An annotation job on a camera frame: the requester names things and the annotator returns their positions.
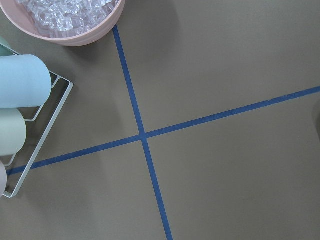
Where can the white wire cup rack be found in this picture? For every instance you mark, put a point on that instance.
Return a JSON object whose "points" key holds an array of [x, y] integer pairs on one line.
{"points": [[39, 122]]}

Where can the light blue cup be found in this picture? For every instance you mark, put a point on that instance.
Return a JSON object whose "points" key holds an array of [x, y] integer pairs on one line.
{"points": [[25, 81]]}

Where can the beige cup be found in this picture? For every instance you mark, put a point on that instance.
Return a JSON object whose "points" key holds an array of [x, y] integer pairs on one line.
{"points": [[3, 178]]}

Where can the pale green cup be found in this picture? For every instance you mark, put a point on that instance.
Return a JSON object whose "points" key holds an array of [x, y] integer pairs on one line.
{"points": [[13, 131]]}

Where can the pink bowl with ice cubes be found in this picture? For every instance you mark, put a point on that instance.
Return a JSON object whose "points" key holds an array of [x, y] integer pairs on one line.
{"points": [[19, 17]]}

